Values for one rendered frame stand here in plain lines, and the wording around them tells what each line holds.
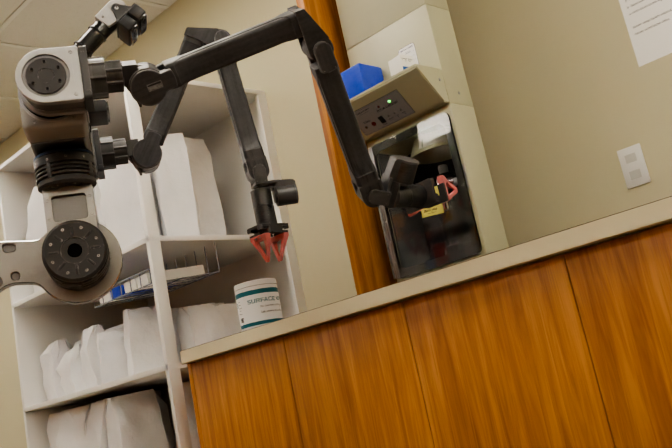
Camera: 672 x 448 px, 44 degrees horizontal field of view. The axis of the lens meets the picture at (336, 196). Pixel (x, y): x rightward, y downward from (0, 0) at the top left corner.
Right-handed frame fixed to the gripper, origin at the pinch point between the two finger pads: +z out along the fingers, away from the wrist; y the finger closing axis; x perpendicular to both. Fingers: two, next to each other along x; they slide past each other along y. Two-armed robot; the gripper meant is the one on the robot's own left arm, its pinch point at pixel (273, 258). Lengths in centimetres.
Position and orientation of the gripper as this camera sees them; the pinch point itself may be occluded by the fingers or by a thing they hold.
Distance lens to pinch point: 228.3
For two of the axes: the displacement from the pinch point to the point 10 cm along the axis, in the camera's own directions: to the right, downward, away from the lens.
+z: 2.1, 9.5, -2.2
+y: 7.0, 0.1, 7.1
